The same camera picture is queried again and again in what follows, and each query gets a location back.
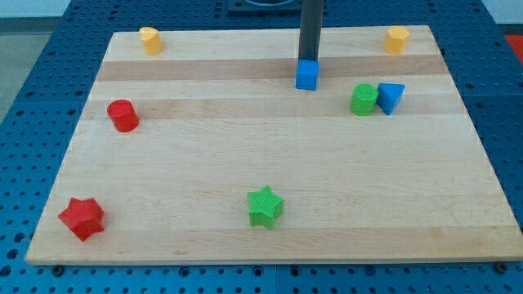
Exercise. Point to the blue cube block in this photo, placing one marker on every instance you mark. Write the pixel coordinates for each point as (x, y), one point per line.
(307, 74)

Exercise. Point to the wooden board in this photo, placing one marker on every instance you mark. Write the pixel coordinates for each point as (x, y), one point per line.
(220, 116)

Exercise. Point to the green star block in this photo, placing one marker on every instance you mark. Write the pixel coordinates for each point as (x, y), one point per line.
(264, 207)

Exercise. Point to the green cylinder block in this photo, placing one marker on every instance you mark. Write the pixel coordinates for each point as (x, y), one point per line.
(364, 99)

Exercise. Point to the blue triangle block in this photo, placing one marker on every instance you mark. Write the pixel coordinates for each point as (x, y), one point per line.
(389, 96)

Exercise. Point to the red cylinder block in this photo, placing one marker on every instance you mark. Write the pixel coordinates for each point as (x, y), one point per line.
(122, 115)

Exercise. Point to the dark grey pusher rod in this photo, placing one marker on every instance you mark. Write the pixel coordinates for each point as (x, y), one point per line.
(310, 29)

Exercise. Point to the yellow heart block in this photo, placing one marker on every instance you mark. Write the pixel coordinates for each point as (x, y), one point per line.
(151, 40)

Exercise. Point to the yellow hexagon block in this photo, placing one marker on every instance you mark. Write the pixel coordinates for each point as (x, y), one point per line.
(396, 39)

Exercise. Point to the red star block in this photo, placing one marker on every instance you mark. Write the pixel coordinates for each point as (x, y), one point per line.
(83, 217)

